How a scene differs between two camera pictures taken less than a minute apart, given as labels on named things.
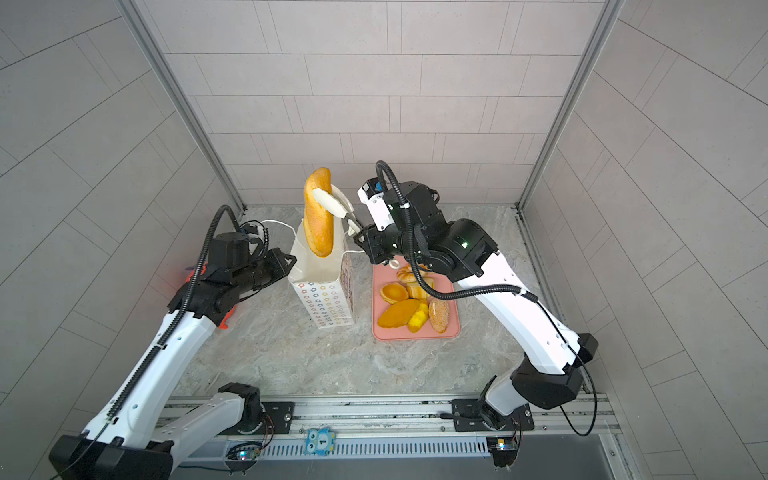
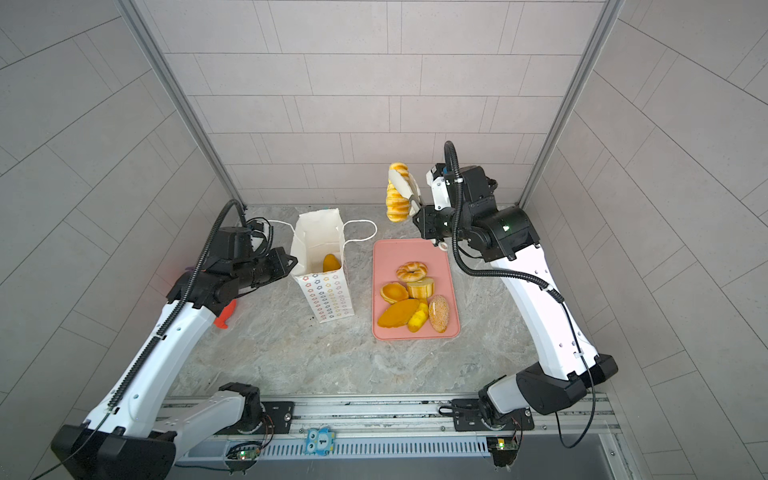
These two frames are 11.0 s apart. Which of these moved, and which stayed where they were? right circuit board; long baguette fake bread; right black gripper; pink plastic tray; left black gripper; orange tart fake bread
Moved: long baguette fake bread; right black gripper
Stayed: right circuit board; orange tart fake bread; left black gripper; pink plastic tray
